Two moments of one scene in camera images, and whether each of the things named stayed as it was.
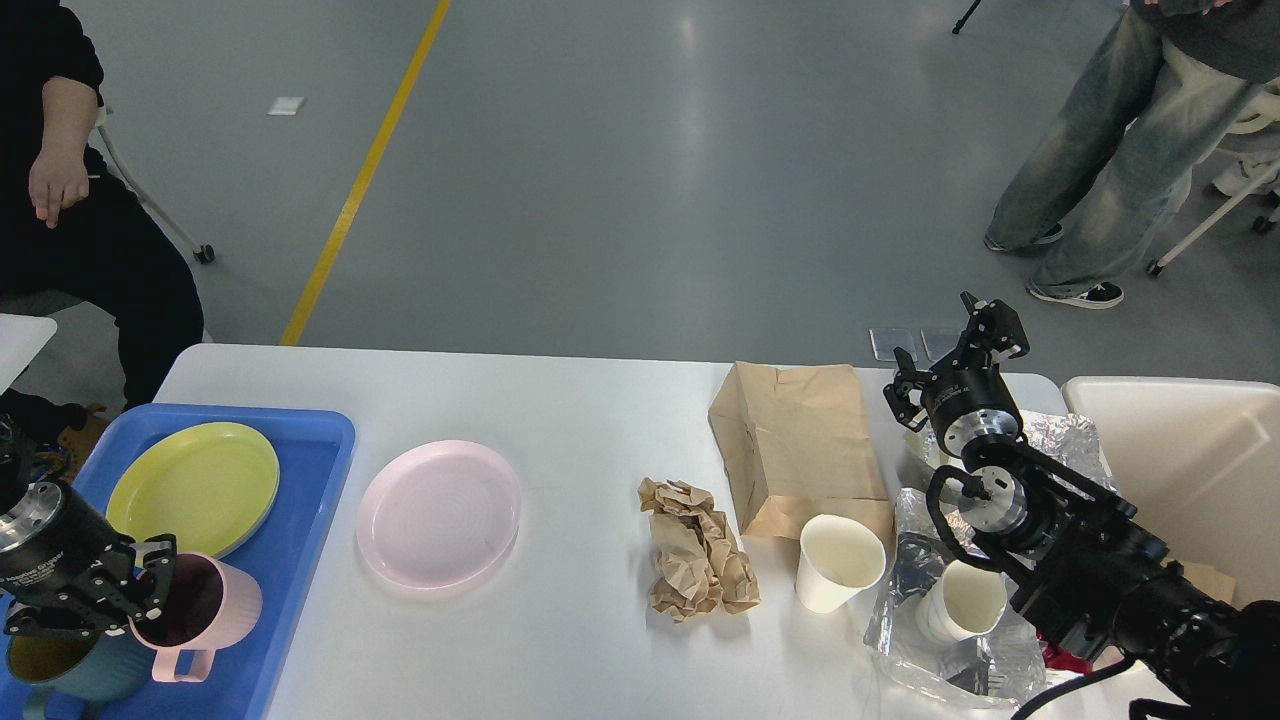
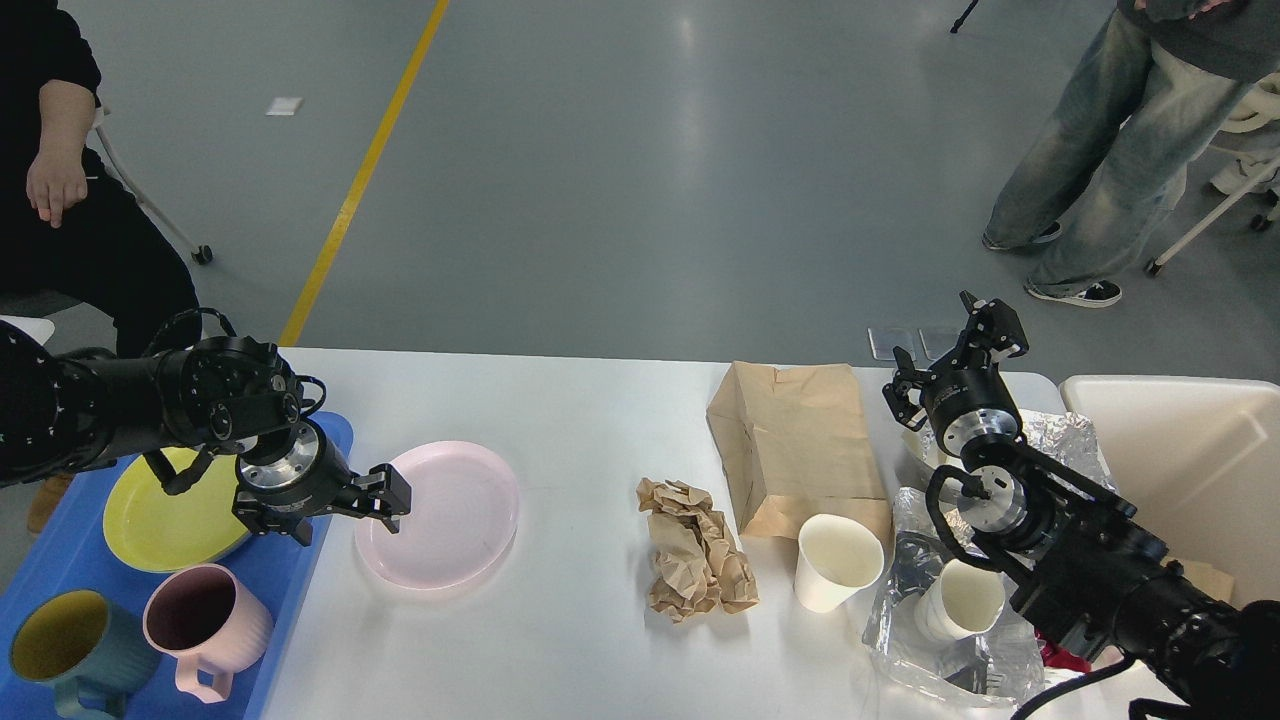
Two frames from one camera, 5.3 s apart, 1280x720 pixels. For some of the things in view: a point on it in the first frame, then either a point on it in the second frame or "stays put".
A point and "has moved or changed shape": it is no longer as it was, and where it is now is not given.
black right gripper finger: (907, 379) stays put
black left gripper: (48, 538) to (316, 480)
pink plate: (439, 515) stays put
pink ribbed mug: (211, 606) has moved or changed shape
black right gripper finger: (996, 327) stays put
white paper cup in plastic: (967, 601) stays put
